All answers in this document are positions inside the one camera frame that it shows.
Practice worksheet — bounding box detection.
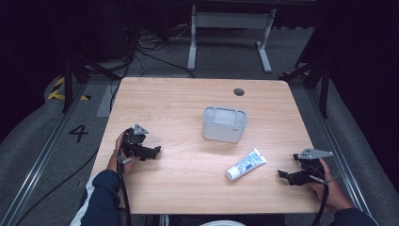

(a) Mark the right hand-held gripper cable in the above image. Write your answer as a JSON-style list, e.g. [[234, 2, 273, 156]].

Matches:
[[309, 174, 338, 226]]

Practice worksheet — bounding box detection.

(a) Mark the yellow black floor tape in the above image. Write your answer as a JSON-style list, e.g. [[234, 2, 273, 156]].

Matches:
[[46, 76, 92, 102]]

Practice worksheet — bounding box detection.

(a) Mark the aluminium floor rail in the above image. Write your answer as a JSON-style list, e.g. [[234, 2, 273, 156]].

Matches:
[[304, 88, 375, 218], [0, 82, 89, 226]]

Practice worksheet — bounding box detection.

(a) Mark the white tube with blue print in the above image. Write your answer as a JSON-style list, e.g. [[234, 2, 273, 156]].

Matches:
[[225, 148, 268, 182]]

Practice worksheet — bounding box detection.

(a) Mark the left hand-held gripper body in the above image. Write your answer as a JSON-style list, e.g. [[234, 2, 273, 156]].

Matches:
[[120, 122, 150, 159]]

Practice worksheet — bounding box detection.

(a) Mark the grey plastic container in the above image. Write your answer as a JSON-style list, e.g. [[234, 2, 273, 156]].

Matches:
[[201, 105, 249, 144]]

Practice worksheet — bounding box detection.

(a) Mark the person's right hand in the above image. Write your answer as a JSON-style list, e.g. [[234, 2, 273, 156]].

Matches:
[[308, 157, 355, 212]]

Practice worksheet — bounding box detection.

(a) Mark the black tripod stand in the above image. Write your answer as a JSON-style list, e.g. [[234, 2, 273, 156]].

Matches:
[[61, 51, 123, 114], [278, 55, 331, 120]]

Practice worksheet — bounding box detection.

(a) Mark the bundle of floor cables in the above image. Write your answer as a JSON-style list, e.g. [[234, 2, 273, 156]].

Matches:
[[107, 23, 197, 112]]

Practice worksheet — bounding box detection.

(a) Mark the white metal stand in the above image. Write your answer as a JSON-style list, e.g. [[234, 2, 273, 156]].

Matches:
[[186, 4, 278, 74]]

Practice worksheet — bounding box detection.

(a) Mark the left hand-held gripper cable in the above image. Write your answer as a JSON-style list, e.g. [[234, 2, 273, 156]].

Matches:
[[114, 150, 134, 226]]

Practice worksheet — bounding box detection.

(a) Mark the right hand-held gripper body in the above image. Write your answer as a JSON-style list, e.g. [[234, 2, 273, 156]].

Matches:
[[293, 147, 334, 185]]

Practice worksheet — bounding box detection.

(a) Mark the person's left hand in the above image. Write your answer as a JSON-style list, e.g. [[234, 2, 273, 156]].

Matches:
[[106, 131, 139, 175]]

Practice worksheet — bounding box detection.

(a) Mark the hand-held gripper cable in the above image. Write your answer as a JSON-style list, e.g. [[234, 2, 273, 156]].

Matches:
[[114, 150, 134, 226], [309, 174, 338, 226]]

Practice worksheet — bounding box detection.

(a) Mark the white round object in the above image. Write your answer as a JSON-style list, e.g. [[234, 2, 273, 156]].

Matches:
[[199, 219, 247, 226]]

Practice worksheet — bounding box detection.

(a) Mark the black floor cable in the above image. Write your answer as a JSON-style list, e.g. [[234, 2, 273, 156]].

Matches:
[[13, 146, 101, 226]]

